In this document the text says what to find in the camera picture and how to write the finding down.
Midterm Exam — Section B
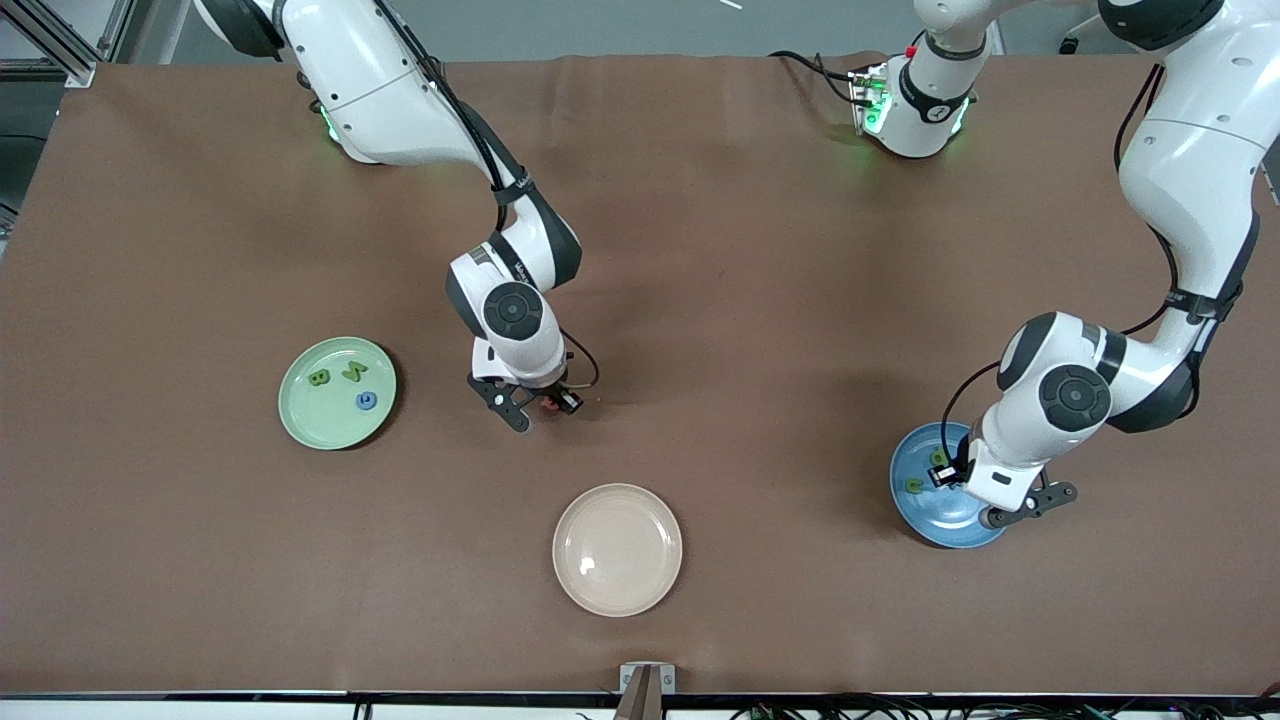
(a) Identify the light green plate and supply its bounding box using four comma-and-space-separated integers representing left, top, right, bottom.
278, 336, 398, 451

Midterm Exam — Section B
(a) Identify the grey metal clamp bracket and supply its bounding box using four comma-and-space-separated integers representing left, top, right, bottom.
620, 662, 676, 696

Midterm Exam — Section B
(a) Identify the black left base cable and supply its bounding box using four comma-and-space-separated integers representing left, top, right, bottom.
768, 50, 863, 106

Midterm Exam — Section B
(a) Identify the brown table cover sheet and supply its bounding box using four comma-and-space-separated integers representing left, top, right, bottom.
0, 52, 1280, 696

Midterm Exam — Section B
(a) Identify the beige plate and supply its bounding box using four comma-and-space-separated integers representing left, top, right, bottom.
552, 483, 684, 618

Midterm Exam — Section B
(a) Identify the black table edge trim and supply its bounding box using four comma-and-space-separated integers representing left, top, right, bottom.
0, 690, 1280, 703

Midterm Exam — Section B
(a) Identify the blue plate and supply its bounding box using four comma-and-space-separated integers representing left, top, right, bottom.
889, 421, 1011, 550

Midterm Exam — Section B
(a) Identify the brown post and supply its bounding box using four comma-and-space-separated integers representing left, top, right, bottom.
613, 668, 666, 720

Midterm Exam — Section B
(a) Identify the black cable bundle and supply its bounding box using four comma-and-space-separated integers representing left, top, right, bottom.
580, 685, 1280, 720

